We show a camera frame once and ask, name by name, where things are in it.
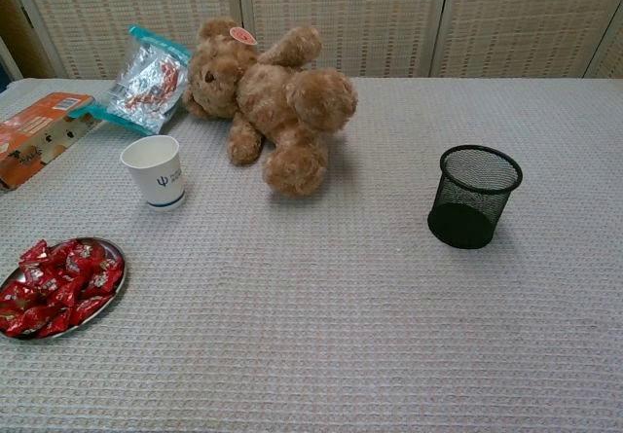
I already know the woven folding screen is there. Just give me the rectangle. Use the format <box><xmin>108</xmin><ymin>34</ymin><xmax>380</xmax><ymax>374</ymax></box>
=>
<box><xmin>0</xmin><ymin>0</ymin><xmax>623</xmax><ymax>80</ymax></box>

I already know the brown wooden door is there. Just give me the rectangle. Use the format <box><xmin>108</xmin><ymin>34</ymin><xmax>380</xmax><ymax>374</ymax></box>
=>
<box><xmin>0</xmin><ymin>0</ymin><xmax>55</xmax><ymax>80</ymax></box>

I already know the brown teddy bear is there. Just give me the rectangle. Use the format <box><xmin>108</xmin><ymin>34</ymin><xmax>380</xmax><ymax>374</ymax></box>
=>
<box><xmin>182</xmin><ymin>17</ymin><xmax>359</xmax><ymax>197</ymax></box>

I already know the silver metal plate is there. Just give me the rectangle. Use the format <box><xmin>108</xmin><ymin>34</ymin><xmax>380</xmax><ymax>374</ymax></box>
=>
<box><xmin>0</xmin><ymin>236</ymin><xmax>128</xmax><ymax>342</ymax></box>

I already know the black mesh pen holder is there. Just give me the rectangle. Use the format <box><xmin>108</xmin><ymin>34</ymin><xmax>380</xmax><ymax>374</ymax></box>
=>
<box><xmin>426</xmin><ymin>144</ymin><xmax>524</xmax><ymax>250</ymax></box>

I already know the red candy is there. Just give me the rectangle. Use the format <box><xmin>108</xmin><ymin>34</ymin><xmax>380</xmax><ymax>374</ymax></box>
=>
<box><xmin>18</xmin><ymin>239</ymin><xmax>53</xmax><ymax>267</ymax></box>
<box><xmin>48</xmin><ymin>276</ymin><xmax>92</xmax><ymax>308</ymax></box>
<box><xmin>62</xmin><ymin>240</ymin><xmax>106</xmax><ymax>278</ymax></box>
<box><xmin>67</xmin><ymin>294</ymin><xmax>116</xmax><ymax>325</ymax></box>
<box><xmin>33</xmin><ymin>313</ymin><xmax>74</xmax><ymax>340</ymax></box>
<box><xmin>83</xmin><ymin>257</ymin><xmax>126</xmax><ymax>299</ymax></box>
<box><xmin>0</xmin><ymin>281</ymin><xmax>41</xmax><ymax>318</ymax></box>
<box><xmin>21</xmin><ymin>263</ymin><xmax>63</xmax><ymax>298</ymax></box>

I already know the beige woven tablecloth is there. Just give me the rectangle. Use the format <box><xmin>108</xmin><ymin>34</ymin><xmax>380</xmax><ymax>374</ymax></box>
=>
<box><xmin>0</xmin><ymin>76</ymin><xmax>623</xmax><ymax>433</ymax></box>

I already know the orange cardboard box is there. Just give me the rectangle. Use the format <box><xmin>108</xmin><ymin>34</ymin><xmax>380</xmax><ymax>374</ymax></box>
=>
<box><xmin>0</xmin><ymin>91</ymin><xmax>106</xmax><ymax>192</ymax></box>

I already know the white paper cup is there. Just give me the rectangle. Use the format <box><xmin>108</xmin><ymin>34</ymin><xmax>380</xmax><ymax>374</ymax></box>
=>
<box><xmin>120</xmin><ymin>134</ymin><xmax>186</xmax><ymax>212</ymax></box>

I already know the teal silver snack bag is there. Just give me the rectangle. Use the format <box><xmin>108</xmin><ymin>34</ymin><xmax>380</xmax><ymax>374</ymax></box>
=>
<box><xmin>67</xmin><ymin>24</ymin><xmax>193</xmax><ymax>136</ymax></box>

